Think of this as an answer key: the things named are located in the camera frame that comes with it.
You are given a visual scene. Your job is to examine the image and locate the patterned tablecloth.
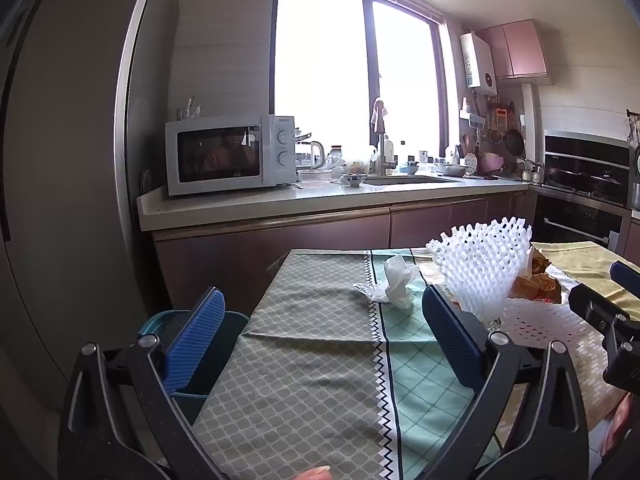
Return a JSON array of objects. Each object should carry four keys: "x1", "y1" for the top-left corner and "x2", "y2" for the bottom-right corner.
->
[{"x1": 192, "y1": 241, "x2": 640, "y2": 480}]

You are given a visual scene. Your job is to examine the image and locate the person's right hand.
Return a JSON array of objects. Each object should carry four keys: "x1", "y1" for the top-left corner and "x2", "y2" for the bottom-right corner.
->
[{"x1": 599, "y1": 392, "x2": 640, "y2": 467}]

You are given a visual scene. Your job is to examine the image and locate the hanging black frying pan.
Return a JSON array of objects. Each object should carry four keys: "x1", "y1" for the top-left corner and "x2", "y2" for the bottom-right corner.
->
[{"x1": 504, "y1": 128, "x2": 526, "y2": 157}]

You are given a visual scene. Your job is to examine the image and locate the white microwave oven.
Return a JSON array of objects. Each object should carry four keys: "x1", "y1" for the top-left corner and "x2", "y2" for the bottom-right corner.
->
[{"x1": 165, "y1": 114, "x2": 297, "y2": 197}]

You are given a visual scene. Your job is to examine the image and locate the white foam fruit net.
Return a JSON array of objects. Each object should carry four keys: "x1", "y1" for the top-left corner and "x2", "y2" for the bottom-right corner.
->
[
  {"x1": 492, "y1": 297, "x2": 607, "y2": 361},
  {"x1": 425, "y1": 216, "x2": 534, "y2": 324}
]

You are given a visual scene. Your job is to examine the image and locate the steel kitchen faucet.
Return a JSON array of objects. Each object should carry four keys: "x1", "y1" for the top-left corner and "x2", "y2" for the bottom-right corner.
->
[{"x1": 370, "y1": 100, "x2": 397, "y2": 177}]

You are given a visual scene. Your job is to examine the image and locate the clear glass bowl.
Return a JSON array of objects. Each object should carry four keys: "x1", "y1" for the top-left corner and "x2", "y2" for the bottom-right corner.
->
[{"x1": 297, "y1": 168, "x2": 334, "y2": 187}]

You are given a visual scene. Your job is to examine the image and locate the kitchen sink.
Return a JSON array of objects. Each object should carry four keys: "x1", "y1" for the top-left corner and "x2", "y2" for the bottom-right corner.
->
[{"x1": 364, "y1": 174, "x2": 460, "y2": 187}]

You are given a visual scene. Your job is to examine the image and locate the grey refrigerator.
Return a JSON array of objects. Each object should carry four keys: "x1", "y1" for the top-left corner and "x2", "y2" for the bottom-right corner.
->
[{"x1": 0, "y1": 0, "x2": 182, "y2": 466}]

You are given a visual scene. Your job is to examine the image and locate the teal trash bin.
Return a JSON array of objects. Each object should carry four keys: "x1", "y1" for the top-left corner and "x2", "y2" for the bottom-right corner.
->
[{"x1": 137, "y1": 309, "x2": 251, "y2": 427}]

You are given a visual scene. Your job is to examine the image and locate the pink wall cabinet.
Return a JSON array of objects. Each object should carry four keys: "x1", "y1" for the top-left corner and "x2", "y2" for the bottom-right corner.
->
[{"x1": 475, "y1": 19, "x2": 554, "y2": 81}]

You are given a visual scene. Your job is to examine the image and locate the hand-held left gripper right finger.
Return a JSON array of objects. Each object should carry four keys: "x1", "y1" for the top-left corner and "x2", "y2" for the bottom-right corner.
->
[{"x1": 421, "y1": 284, "x2": 592, "y2": 480}]

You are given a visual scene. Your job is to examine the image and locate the black built-in stove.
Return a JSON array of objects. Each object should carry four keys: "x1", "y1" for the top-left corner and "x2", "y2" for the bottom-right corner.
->
[{"x1": 532, "y1": 129, "x2": 633, "y2": 255}]

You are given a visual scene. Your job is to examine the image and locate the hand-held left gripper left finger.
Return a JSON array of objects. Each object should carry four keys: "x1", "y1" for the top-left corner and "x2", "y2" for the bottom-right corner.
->
[{"x1": 56, "y1": 286, "x2": 228, "y2": 480}]

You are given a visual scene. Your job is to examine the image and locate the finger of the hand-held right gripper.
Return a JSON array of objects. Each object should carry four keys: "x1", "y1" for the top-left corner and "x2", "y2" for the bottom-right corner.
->
[
  {"x1": 568, "y1": 283, "x2": 632, "y2": 333},
  {"x1": 609, "y1": 260, "x2": 640, "y2": 293}
]

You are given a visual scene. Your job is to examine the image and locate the kitchen window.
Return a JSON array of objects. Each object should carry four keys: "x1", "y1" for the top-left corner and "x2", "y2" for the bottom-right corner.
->
[{"x1": 272, "y1": 0, "x2": 449, "y2": 161}]

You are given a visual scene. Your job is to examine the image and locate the brown lower cabinets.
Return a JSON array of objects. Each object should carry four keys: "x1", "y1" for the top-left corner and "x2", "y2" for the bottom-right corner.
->
[{"x1": 152, "y1": 191, "x2": 533, "y2": 313}]

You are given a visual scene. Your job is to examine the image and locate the white tissue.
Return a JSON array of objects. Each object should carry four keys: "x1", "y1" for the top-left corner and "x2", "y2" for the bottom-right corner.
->
[{"x1": 352, "y1": 254, "x2": 424, "y2": 309}]

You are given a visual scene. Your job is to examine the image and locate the white water heater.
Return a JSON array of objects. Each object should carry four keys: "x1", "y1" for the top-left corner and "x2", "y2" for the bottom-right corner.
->
[{"x1": 459, "y1": 31, "x2": 499, "y2": 97}]

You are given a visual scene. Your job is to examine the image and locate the white kitchen counter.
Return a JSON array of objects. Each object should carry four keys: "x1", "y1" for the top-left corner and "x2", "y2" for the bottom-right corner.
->
[{"x1": 137, "y1": 172, "x2": 532, "y2": 234}]

